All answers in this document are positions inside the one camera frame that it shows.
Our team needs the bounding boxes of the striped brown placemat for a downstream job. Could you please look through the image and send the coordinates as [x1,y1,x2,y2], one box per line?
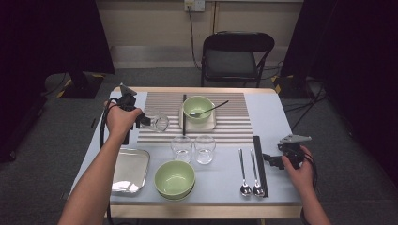
[136,91,254,145]

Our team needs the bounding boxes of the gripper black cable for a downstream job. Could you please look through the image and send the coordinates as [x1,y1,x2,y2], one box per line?
[99,97,126,225]
[298,153,320,225]

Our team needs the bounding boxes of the black stand base striped tape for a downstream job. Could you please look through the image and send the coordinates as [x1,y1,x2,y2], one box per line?
[270,74,317,100]
[55,69,106,100]

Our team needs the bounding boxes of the black folding chair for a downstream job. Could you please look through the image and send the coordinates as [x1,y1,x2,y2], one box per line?
[200,30,276,88]

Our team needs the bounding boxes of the person's left hand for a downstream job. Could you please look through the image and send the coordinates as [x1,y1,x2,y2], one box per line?
[103,99,144,140]

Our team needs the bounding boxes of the green bowl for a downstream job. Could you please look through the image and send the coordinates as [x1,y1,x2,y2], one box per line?
[156,187,195,202]
[182,95,215,124]
[153,159,197,198]

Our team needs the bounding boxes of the row of black chopsticks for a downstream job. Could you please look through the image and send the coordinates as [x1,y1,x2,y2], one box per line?
[252,135,270,199]

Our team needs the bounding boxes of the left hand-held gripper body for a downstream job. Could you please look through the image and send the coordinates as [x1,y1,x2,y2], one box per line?
[116,82,139,112]

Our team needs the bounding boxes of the black floor cables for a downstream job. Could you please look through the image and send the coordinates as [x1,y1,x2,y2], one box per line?
[262,60,329,132]

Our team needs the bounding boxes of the silver spoon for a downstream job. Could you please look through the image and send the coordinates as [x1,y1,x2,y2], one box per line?
[188,99,230,119]
[237,147,253,198]
[249,148,266,198]

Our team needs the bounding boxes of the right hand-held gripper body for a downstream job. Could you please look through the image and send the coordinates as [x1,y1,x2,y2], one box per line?
[277,133,313,170]

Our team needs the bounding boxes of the white wall socket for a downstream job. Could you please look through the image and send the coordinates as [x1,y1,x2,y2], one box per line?
[183,0,206,13]

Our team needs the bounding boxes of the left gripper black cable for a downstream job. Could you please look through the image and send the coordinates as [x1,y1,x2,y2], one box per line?
[99,97,126,225]

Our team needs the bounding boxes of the person's right hand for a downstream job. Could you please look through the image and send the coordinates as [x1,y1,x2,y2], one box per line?
[281,145,316,195]

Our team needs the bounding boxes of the dark curtain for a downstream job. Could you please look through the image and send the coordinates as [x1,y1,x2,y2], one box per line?
[280,0,398,188]
[0,0,116,158]

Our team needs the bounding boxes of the clear drinking glass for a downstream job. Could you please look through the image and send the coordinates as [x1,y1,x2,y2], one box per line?
[193,134,217,166]
[139,107,170,133]
[171,134,193,164]

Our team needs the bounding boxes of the black wall socket cable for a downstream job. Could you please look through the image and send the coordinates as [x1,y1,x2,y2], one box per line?
[187,7,203,71]

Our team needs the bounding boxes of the white square plate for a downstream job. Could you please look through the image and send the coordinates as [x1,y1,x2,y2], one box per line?
[178,104,218,131]
[111,148,150,194]

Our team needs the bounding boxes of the round grey floor base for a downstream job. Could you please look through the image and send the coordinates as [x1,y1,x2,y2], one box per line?
[43,72,74,97]

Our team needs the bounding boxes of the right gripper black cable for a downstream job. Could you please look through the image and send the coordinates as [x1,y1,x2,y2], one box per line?
[298,153,320,225]

